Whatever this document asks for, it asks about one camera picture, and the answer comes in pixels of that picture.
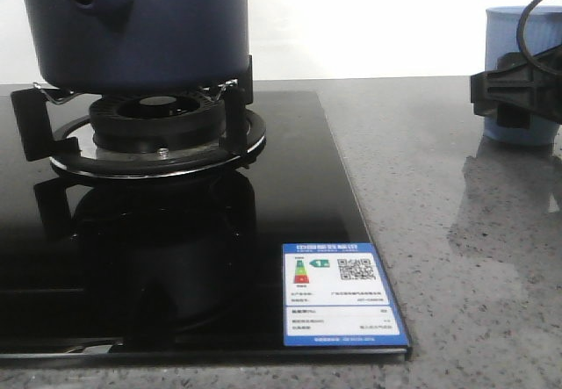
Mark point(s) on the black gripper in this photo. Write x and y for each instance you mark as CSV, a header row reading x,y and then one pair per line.
x,y
519,91

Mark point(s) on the light blue ribbed cup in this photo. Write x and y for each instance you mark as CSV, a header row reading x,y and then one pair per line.
x,y
543,31

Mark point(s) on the dark blue cooking pot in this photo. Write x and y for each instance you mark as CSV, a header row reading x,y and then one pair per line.
x,y
121,46

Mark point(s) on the black pot support grate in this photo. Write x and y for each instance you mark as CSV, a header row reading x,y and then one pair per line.
x,y
72,151

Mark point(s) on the blue energy label sticker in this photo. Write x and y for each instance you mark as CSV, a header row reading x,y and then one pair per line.
x,y
336,294

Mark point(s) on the black gas burner head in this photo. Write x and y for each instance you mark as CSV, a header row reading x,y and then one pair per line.
x,y
143,124

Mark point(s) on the black glass gas stove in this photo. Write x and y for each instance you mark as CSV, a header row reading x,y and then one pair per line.
x,y
174,270

